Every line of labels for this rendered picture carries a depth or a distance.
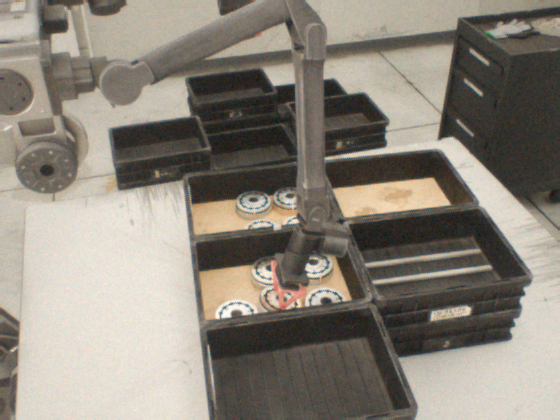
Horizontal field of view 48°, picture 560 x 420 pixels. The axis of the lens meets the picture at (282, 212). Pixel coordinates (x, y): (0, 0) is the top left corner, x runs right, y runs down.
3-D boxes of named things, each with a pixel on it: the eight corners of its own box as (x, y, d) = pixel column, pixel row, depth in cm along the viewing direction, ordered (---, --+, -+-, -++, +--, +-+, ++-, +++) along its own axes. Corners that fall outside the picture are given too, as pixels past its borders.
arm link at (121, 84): (293, -26, 128) (308, -27, 119) (316, 37, 133) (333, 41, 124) (91, 68, 123) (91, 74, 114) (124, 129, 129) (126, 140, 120)
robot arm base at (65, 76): (54, 97, 124) (40, 39, 116) (96, 92, 126) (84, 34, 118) (54, 118, 117) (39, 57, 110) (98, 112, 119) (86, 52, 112)
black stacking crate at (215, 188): (193, 273, 168) (189, 240, 161) (186, 207, 192) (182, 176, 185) (337, 254, 174) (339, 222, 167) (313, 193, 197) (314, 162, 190)
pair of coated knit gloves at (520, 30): (495, 42, 279) (496, 35, 277) (473, 27, 293) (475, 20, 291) (544, 36, 284) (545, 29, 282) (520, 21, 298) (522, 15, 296)
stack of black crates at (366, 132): (302, 217, 296) (304, 134, 268) (284, 182, 318) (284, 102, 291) (381, 203, 305) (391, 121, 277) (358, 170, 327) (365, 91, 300)
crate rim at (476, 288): (373, 308, 145) (374, 301, 143) (340, 228, 168) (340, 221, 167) (534, 286, 151) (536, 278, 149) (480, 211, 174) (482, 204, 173)
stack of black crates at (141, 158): (129, 249, 277) (112, 164, 250) (123, 210, 300) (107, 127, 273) (218, 233, 286) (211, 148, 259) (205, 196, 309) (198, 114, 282)
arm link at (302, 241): (293, 218, 142) (299, 233, 138) (321, 223, 145) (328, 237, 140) (284, 243, 146) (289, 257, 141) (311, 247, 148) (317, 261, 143)
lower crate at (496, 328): (366, 366, 157) (370, 334, 150) (336, 284, 181) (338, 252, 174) (514, 343, 163) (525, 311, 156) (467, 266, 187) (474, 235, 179)
